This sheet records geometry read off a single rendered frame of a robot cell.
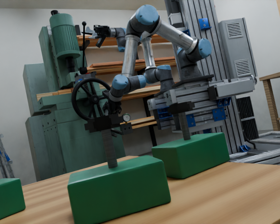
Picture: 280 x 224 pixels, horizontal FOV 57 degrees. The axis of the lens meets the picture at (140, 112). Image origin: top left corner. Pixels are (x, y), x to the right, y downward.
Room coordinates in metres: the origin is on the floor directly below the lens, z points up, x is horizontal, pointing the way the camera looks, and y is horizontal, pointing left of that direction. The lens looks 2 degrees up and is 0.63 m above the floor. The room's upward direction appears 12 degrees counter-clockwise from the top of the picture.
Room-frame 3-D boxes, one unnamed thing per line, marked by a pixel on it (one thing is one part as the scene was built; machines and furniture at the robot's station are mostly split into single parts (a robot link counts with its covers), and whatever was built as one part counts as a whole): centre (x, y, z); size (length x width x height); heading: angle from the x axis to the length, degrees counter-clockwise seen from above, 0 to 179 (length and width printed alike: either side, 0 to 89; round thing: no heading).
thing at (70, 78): (1.95, 0.45, 1.03); 0.14 x 0.07 x 0.09; 30
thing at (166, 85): (2.25, -0.29, 0.87); 0.15 x 0.15 x 0.10
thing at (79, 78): (1.78, 0.32, 0.99); 0.13 x 0.11 x 0.06; 120
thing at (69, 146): (2.04, 0.50, 0.35); 0.58 x 0.45 x 0.71; 30
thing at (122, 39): (2.06, 0.02, 1.25); 0.11 x 0.08 x 0.11; 51
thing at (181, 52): (1.76, -0.40, 0.98); 0.13 x 0.12 x 0.14; 28
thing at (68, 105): (1.88, 0.41, 0.82); 0.40 x 0.21 x 0.04; 120
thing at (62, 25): (1.94, 0.44, 1.35); 0.18 x 0.18 x 0.31
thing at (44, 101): (1.85, 0.37, 0.87); 0.61 x 0.30 x 0.06; 120
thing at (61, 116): (2.04, 0.50, 0.76); 0.57 x 0.45 x 0.09; 30
